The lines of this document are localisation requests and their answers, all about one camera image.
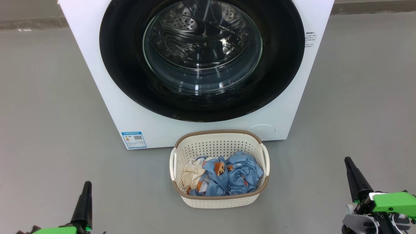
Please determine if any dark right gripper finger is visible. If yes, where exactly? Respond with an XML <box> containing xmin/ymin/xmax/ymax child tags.
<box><xmin>344</xmin><ymin>157</ymin><xmax>374</xmax><ymax>202</ymax></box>

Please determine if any blue cartoon print garment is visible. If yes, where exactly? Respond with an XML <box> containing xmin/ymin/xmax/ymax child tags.
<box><xmin>187</xmin><ymin>151</ymin><xmax>264</xmax><ymax>197</ymax></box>

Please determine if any white front-load washing machine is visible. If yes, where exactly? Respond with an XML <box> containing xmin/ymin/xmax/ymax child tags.
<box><xmin>58</xmin><ymin>0</ymin><xmax>335</xmax><ymax>150</ymax></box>

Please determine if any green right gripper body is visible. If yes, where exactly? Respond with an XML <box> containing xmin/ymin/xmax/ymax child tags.
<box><xmin>346</xmin><ymin>191</ymin><xmax>416</xmax><ymax>234</ymax></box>

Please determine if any round white filter cover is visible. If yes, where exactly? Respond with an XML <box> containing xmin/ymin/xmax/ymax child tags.
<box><xmin>248</xmin><ymin>124</ymin><xmax>276</xmax><ymax>141</ymax></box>

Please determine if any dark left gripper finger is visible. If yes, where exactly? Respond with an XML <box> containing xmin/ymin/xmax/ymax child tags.
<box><xmin>71</xmin><ymin>181</ymin><xmax>93</xmax><ymax>228</ymax></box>

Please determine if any blue energy label sticker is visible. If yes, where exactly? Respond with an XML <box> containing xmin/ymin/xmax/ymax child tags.
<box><xmin>121</xmin><ymin>131</ymin><xmax>147</xmax><ymax>149</ymax></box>

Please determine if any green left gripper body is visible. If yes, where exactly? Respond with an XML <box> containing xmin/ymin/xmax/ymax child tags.
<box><xmin>31</xmin><ymin>226</ymin><xmax>93</xmax><ymax>234</ymax></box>

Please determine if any cream coloured garment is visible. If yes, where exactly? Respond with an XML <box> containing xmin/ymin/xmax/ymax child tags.
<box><xmin>181</xmin><ymin>157</ymin><xmax>215</xmax><ymax>192</ymax></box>

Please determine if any black round glass washer door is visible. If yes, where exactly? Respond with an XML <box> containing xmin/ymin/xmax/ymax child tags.
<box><xmin>99</xmin><ymin>0</ymin><xmax>305</xmax><ymax>123</ymax></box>

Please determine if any cream perforated laundry basket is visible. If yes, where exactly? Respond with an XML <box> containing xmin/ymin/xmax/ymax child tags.
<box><xmin>169</xmin><ymin>130</ymin><xmax>270</xmax><ymax>209</ymax></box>

